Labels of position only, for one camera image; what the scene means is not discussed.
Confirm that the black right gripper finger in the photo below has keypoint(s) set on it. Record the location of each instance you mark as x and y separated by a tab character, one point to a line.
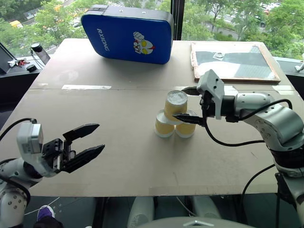
188	118
190	91

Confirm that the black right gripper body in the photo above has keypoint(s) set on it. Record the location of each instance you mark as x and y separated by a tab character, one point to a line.
208	108

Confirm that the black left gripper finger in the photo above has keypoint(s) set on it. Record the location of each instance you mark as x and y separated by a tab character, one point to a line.
82	131
88	155

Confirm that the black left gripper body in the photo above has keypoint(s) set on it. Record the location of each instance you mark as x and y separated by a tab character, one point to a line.
58	153

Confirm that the yellow paper cup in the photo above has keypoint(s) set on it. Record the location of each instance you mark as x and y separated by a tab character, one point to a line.
186	130
164	128
175	104

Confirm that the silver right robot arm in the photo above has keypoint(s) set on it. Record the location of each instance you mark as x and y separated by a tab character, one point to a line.
280	123

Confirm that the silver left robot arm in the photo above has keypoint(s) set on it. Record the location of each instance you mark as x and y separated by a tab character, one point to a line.
12	204

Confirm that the clear tape strip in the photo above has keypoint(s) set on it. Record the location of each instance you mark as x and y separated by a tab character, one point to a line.
86	87

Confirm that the small white tape roll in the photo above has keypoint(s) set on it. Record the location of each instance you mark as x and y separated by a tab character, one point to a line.
218	55

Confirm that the wooden framed board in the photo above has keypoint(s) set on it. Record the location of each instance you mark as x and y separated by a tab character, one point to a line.
237	64

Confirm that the purple shoe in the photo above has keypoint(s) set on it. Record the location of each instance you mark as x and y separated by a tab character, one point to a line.
45	212

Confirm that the grey rounded robot leg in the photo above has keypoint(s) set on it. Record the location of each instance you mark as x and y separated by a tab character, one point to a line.
205	207
140	211

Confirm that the black side table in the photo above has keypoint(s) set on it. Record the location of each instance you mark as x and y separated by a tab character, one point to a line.
14	88

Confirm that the black round lid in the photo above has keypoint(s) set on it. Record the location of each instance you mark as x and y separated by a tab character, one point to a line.
31	68

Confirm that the blue punching pad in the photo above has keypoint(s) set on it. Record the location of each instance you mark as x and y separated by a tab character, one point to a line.
126	33

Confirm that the black cylinder device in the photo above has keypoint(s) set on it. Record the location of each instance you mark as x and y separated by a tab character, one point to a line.
40	53

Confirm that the bunch of keys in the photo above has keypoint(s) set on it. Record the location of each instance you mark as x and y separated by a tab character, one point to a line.
17	62

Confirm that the grey robot torso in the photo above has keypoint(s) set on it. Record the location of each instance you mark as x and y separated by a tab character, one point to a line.
194	223

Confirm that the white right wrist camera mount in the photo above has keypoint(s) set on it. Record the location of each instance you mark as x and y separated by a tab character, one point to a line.
213	85

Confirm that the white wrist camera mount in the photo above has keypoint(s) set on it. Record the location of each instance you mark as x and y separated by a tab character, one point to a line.
213	85
29	140

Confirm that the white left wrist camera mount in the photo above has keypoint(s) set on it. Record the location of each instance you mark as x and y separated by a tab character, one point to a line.
29	140

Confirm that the dark window post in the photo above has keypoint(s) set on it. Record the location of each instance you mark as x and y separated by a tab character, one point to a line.
178	19

